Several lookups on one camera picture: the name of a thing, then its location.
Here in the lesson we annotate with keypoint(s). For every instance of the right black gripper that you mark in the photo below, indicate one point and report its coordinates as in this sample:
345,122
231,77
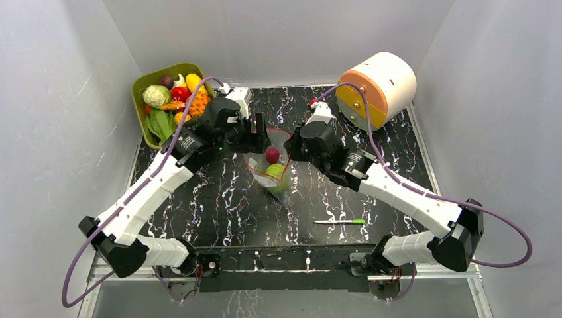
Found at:
297,143

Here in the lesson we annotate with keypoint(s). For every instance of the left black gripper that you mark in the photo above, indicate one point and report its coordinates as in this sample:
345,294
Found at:
261,139

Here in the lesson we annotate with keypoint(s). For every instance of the magenta round fruit toy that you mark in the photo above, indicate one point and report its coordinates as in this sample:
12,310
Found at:
272,155

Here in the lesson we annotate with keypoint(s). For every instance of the clear zip bag orange zipper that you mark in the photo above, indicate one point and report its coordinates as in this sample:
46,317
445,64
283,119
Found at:
257,165

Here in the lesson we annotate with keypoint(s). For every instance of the green cabbage toy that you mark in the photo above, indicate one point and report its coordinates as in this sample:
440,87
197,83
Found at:
276,171

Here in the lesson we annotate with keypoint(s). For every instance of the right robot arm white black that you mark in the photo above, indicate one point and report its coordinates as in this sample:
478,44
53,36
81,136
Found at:
452,231

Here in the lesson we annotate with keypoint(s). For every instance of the orange pineapple toy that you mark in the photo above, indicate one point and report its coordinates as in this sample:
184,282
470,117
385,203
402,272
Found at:
199,105

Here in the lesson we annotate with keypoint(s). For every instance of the green white pen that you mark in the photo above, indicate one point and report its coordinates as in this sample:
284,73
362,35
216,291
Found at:
340,222

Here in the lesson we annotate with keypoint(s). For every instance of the yellow orange fruit toy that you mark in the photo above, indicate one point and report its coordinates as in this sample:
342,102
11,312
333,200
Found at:
182,117

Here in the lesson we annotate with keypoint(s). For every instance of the yellow squash toy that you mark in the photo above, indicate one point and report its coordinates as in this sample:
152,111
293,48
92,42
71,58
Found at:
192,81

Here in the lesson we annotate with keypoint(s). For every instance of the white orange yellow drawer box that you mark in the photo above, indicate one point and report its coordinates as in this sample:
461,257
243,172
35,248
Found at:
388,83

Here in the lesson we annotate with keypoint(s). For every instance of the orange carrot toy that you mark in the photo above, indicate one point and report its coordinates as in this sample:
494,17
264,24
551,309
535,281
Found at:
174,106

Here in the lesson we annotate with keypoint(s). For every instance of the green leafy vegetable toy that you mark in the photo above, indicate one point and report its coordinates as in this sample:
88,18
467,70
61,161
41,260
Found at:
161,124

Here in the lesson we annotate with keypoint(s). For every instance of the white garlic toy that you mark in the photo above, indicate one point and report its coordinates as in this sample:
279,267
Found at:
180,82

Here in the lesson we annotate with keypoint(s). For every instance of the dark purple round fruit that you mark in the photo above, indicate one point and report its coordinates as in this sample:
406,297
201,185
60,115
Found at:
166,81

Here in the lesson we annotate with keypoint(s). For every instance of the white green cauliflower toy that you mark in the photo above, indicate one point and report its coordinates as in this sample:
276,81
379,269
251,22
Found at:
156,96

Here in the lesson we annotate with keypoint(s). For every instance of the olive green plastic bin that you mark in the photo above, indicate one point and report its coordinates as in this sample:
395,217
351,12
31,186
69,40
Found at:
144,110

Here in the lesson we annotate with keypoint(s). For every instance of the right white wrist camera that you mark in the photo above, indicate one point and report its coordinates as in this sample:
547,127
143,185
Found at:
320,112

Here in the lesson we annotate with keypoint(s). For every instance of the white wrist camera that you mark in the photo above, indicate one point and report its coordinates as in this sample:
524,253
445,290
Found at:
320,112
242,96

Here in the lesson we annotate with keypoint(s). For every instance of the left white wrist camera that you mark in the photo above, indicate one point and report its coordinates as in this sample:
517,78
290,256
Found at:
242,96

